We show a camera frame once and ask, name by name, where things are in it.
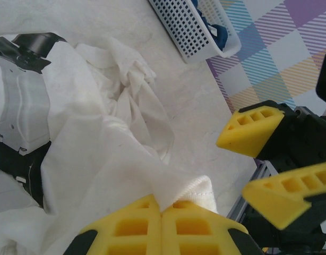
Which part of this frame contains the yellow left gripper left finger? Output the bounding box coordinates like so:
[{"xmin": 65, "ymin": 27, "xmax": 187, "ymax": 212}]
[{"xmin": 63, "ymin": 193, "xmax": 162, "ymax": 255}]

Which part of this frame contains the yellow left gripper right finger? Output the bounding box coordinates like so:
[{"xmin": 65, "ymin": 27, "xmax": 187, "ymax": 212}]
[{"xmin": 161, "ymin": 200, "xmax": 263, "ymax": 255}]

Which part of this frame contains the white t-shirt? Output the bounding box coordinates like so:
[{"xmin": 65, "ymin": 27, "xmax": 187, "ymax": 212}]
[{"xmin": 0, "ymin": 0, "xmax": 219, "ymax": 255}]

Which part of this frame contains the white plastic basket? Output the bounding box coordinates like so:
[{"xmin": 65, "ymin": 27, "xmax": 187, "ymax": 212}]
[{"xmin": 148, "ymin": 0, "xmax": 242, "ymax": 64}]

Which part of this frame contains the blue garment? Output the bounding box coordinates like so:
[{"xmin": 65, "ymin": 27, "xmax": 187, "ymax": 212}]
[{"xmin": 192, "ymin": 0, "xmax": 229, "ymax": 51}]

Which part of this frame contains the aluminium table side rail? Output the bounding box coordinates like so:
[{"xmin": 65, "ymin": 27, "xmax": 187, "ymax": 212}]
[{"xmin": 228, "ymin": 158, "xmax": 274, "ymax": 221}]

